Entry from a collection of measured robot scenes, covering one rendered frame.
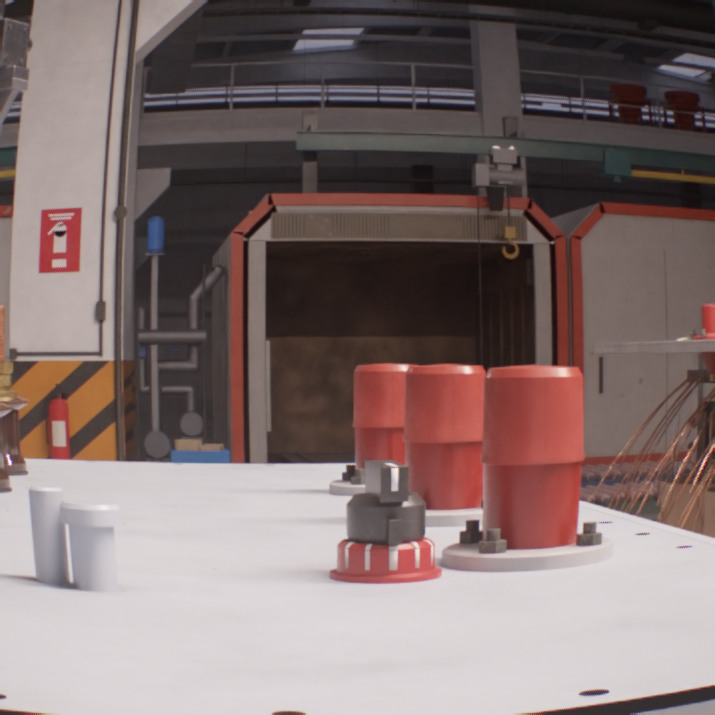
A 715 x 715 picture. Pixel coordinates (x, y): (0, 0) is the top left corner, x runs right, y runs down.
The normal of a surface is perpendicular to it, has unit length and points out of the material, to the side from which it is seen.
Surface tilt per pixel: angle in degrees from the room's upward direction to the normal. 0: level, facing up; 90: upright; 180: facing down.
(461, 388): 89
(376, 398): 89
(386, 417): 89
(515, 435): 89
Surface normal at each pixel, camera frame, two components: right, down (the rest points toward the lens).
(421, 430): -0.65, -0.02
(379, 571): -0.18, -0.04
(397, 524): 0.13, 0.00
